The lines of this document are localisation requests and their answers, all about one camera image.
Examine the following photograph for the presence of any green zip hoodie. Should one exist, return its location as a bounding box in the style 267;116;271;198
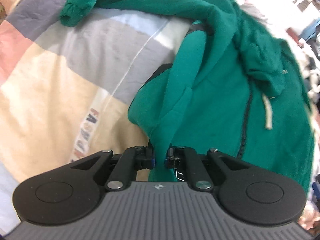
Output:
60;0;314;191

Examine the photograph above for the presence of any pile of clothes on bed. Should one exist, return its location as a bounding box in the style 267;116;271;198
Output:
286;28;319;104

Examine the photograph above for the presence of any patchwork colour bed quilt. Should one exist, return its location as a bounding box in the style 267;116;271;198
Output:
0;0;266;228

